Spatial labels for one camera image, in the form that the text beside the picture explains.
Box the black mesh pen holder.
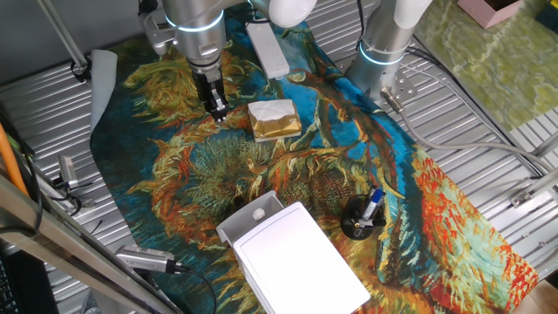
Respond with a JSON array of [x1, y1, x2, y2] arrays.
[[340, 194, 387, 241]]

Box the white plastic lidded box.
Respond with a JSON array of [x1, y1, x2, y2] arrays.
[[232, 201, 371, 314]]

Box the orange hose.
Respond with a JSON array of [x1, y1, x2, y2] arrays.
[[0, 122, 30, 197]]

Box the grey marker with blue cap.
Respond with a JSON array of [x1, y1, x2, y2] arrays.
[[360, 186, 385, 222]]

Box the grey metal pole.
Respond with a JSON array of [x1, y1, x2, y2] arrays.
[[37, 0, 92, 84]]

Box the green marbled mat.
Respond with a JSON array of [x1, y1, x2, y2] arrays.
[[412, 0, 558, 132]]

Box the ribbed silver depth camera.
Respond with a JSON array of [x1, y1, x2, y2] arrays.
[[115, 244, 176, 275]]

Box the aluminium profile rail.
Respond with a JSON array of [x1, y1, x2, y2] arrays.
[[508, 167, 558, 208]]

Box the pink box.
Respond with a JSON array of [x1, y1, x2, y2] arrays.
[[456, 0, 524, 30]]

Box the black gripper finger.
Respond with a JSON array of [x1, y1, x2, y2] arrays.
[[207, 82, 221, 123], [217, 92, 230, 121]]

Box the black base cables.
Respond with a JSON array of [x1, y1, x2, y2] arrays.
[[405, 37, 544, 178]]

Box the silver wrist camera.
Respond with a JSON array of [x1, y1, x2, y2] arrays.
[[138, 7, 178, 57]]

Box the aluminium frame bar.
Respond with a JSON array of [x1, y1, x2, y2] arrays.
[[0, 174, 184, 314]]

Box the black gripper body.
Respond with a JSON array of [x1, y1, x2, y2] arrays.
[[193, 70, 224, 105]]

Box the black camera cable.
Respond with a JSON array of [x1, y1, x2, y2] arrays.
[[167, 260, 218, 314]]

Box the white power strip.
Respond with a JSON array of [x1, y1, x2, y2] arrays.
[[245, 21, 291, 80]]

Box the grey arm hose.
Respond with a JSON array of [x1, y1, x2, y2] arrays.
[[381, 86, 555, 174]]

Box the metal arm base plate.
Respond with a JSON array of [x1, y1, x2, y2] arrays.
[[335, 56, 419, 108]]

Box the black pen with gold tip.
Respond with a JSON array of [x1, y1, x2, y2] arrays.
[[353, 217, 388, 229]]

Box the black computer device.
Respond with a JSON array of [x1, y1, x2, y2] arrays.
[[0, 243, 60, 314]]

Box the sunflower painting cloth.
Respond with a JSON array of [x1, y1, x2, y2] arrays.
[[89, 3, 541, 314]]

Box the gold white tissue pack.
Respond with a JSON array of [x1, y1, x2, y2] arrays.
[[247, 99, 303, 143]]

